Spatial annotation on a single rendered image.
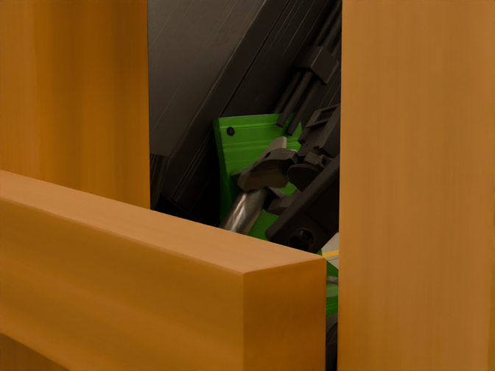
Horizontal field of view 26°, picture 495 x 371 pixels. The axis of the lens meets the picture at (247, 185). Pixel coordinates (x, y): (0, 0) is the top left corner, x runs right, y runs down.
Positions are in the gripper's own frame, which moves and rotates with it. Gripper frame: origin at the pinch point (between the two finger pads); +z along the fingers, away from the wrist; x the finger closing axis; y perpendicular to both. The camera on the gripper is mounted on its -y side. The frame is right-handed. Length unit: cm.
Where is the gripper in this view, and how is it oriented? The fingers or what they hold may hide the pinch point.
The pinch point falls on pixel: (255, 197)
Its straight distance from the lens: 113.0
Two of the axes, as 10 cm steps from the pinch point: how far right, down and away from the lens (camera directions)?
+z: -5.9, 1.4, 8.0
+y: 4.5, -7.6, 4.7
